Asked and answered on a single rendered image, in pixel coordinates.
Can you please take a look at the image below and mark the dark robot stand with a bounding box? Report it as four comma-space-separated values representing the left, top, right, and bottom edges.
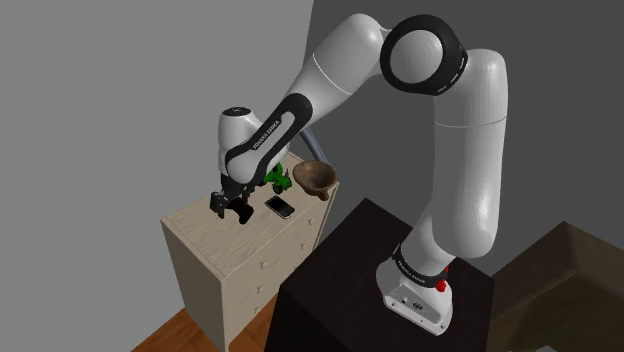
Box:
264, 197, 496, 352

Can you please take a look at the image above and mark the dark brown wooden furniture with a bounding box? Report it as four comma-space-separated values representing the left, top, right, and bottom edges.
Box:
486, 220, 624, 352

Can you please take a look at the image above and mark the brown wooden bowl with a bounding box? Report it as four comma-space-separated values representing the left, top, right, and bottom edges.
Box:
291, 160, 338, 203

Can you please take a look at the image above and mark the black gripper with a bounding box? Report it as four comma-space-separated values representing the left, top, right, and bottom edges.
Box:
209, 172, 258, 226

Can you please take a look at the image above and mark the light wooden chest of drawers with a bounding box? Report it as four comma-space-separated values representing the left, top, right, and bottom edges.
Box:
160, 150, 341, 352

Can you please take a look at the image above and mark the grey curved tube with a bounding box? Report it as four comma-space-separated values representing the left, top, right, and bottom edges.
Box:
299, 127, 334, 170

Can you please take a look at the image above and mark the green toy figure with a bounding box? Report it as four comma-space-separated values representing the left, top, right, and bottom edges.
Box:
263, 162, 293, 195

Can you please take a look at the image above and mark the black mobile phone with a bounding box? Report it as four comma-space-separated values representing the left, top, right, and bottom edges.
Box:
264, 194, 297, 222

